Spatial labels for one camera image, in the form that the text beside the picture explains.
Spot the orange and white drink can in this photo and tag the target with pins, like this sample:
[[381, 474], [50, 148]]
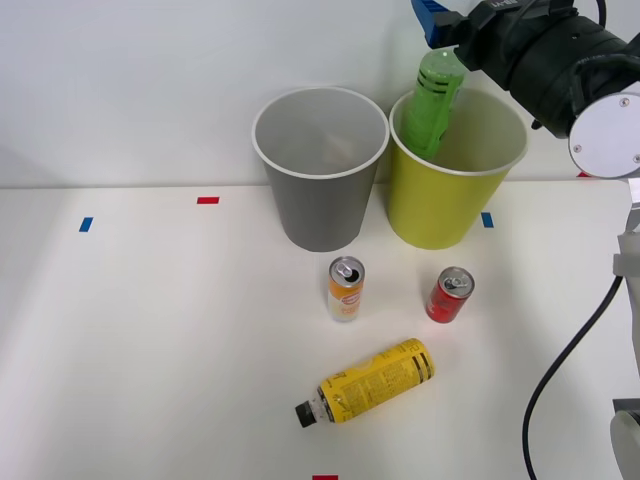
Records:
[[346, 300]]

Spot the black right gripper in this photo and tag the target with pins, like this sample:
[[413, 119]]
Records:
[[492, 40]]

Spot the silver and black right arm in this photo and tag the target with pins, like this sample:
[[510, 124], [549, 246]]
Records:
[[605, 135]]

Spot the red drink can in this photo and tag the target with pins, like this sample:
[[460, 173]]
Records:
[[444, 302]]

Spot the green label plastic bottle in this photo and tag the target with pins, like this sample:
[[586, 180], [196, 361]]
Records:
[[430, 110]]

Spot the yellow-green plastic waste bin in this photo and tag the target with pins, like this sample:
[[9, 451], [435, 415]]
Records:
[[440, 210]]

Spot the yellow label plastic bottle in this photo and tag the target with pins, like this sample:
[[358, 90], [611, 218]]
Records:
[[376, 382]]

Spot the grey plastic waste bin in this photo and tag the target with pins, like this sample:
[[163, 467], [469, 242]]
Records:
[[320, 210]]

